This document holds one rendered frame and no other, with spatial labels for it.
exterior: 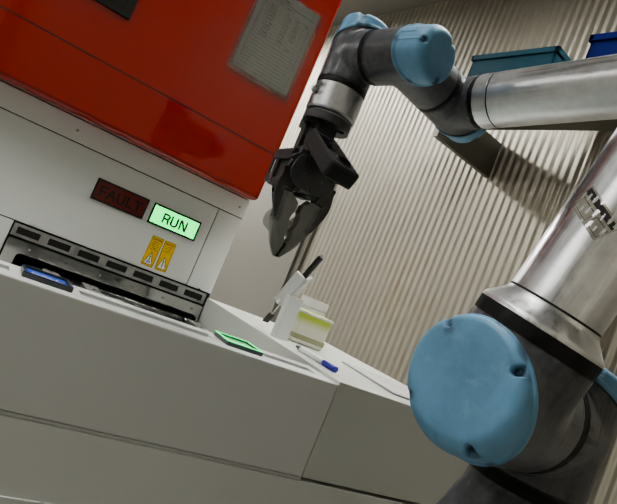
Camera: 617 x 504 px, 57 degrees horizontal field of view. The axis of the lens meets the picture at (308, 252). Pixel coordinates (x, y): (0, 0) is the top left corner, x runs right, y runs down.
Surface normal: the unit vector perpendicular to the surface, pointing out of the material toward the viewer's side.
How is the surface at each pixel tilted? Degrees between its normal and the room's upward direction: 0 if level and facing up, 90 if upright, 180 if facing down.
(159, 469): 90
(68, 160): 90
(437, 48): 90
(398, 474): 90
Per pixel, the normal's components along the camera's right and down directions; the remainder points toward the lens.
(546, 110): -0.57, 0.68
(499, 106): -0.69, 0.43
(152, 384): 0.46, 0.12
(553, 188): -0.72, -0.35
